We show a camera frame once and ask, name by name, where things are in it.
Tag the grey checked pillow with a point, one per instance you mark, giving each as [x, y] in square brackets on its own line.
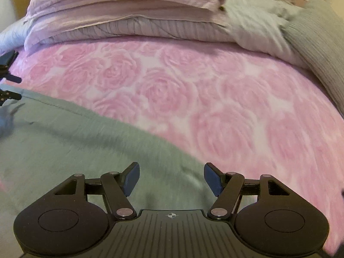
[317, 45]

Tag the striped pink duvet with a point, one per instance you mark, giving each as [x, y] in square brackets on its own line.
[107, 5]

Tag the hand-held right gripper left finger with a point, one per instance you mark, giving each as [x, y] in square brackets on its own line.
[132, 178]

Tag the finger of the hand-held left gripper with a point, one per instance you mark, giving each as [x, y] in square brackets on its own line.
[8, 95]
[8, 59]

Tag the pink floral blanket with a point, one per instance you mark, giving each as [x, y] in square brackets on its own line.
[215, 99]

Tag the grey cotton garment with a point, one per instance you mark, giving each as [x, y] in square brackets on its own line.
[67, 145]

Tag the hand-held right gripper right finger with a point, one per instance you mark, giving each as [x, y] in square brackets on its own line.
[212, 178]

